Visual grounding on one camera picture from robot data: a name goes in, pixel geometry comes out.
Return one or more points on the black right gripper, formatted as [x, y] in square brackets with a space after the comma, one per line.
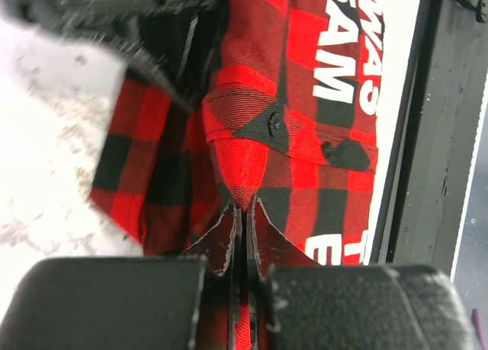
[166, 43]

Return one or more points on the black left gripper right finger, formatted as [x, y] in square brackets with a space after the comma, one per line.
[284, 293]

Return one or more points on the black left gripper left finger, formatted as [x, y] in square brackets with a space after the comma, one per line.
[219, 303]

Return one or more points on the red black plaid shirt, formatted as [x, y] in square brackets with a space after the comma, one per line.
[290, 118]

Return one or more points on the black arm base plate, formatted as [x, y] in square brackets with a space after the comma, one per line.
[436, 137]

